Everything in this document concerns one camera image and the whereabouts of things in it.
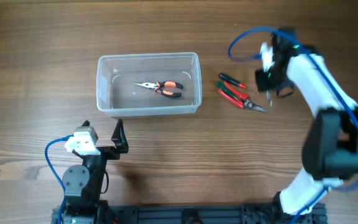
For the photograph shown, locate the black red handled screwdriver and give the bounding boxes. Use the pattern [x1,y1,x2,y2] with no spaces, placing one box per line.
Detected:
[219,73,258,95]

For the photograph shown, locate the orange black needle-nose pliers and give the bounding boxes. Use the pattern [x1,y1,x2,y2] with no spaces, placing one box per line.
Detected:
[135,81,183,98]

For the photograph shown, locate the clear plastic container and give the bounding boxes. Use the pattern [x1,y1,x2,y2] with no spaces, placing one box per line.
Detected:
[96,52,202,118]

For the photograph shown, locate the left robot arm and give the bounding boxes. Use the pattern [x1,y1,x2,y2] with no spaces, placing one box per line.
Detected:
[45,119,129,224]

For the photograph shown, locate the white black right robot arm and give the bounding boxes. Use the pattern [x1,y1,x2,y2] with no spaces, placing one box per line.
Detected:
[255,27,358,217]

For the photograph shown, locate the red handled snips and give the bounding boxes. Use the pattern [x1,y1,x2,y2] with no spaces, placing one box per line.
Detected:
[216,82,267,112]

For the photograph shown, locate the green handled screwdriver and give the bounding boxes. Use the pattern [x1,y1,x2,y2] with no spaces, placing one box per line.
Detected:
[216,82,248,101]

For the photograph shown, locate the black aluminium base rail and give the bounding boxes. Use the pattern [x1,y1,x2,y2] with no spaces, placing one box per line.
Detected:
[52,202,327,224]

